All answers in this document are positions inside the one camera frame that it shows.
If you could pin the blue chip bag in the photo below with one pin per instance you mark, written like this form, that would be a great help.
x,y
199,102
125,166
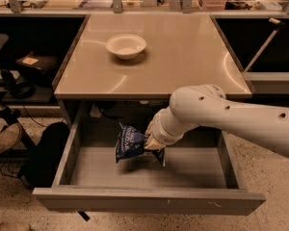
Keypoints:
x,y
131,144

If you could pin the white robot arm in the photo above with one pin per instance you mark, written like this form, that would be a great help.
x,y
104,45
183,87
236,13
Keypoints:
x,y
194,106

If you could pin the white bowl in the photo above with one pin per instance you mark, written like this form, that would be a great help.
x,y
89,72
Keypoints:
x,y
126,46

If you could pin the black headphones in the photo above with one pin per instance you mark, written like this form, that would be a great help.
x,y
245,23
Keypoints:
x,y
18,90

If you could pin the black backpack on floor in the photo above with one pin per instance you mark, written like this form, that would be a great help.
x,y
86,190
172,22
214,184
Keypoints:
x,y
41,167

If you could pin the black box with label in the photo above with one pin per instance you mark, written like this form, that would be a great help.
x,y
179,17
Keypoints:
x,y
36,64

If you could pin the tan shoe upper left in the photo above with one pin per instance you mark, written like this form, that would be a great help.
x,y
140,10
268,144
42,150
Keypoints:
x,y
10,136

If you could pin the open grey top drawer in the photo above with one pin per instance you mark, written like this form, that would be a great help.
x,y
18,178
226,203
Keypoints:
x,y
199,174

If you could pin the grey cabinet with beige top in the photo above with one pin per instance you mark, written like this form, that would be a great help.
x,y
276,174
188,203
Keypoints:
x,y
182,49

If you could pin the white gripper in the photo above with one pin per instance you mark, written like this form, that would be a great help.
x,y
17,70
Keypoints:
x,y
158,130

